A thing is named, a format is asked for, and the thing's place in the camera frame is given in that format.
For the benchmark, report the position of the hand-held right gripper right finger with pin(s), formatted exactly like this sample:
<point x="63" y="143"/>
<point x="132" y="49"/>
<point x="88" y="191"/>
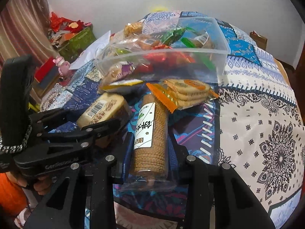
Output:
<point x="188" y="171"/>

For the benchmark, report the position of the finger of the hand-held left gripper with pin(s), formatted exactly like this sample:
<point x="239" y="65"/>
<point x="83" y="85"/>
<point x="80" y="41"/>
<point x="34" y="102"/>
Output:
<point x="52" y="119"/>
<point x="102" y="127"/>

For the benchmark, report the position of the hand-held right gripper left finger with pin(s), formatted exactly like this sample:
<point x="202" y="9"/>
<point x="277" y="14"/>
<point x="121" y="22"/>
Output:
<point x="128" y="148"/>

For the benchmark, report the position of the tan biscuit packet with barcode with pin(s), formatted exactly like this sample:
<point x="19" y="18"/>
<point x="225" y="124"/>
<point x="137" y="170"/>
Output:
<point x="102" y="111"/>

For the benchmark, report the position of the round biscuit tube packet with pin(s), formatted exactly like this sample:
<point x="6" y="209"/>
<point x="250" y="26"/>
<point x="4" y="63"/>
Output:
<point x="150" y="136"/>

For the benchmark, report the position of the red snack packet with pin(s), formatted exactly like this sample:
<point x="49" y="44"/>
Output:
<point x="171" y="62"/>

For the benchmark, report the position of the labelled clear fried snack packet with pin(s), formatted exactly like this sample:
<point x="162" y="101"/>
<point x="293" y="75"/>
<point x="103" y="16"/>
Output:
<point x="146" y="42"/>

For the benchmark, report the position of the clear plastic container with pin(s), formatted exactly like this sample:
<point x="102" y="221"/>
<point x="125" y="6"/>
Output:
<point x="209" y="62"/>

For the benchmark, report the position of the green snack packet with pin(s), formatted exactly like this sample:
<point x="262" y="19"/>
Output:
<point x="175" y="35"/>

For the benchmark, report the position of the green-edged clear snack packet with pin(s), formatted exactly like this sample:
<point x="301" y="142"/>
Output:
<point x="200" y="40"/>

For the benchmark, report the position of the person's left forearm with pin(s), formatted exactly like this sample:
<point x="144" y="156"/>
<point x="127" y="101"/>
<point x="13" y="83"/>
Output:
<point x="12" y="193"/>

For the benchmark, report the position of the person's left hand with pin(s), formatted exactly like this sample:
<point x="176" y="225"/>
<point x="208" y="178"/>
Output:
<point x="44" y="184"/>

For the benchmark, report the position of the red box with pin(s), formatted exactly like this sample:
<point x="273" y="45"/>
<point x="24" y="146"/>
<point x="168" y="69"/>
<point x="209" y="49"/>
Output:
<point x="47" y="70"/>

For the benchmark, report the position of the yellow-edged pastry packet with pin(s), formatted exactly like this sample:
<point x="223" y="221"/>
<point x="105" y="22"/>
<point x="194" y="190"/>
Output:
<point x="119" y="76"/>

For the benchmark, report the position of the pink toy figure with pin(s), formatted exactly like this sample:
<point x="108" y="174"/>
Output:
<point x="61" y="64"/>

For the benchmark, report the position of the striped brown curtain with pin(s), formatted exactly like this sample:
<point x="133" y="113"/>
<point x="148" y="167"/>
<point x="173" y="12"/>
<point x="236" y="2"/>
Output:
<point x="21" y="21"/>

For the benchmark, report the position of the green patterned box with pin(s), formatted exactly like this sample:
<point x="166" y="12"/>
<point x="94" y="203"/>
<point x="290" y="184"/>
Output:
<point x="78" y="44"/>

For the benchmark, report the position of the orange-edged cracker packet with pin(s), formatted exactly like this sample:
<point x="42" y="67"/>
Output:
<point x="188" y="91"/>

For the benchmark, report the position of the pile of red decorations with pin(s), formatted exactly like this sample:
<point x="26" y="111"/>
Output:
<point x="64" y="27"/>

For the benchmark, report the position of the printed blanket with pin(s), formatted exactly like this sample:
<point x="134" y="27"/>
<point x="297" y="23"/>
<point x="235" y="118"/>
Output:
<point x="257" y="114"/>

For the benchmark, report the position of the cardboard box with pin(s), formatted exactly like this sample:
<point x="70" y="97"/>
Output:
<point x="259" y="40"/>

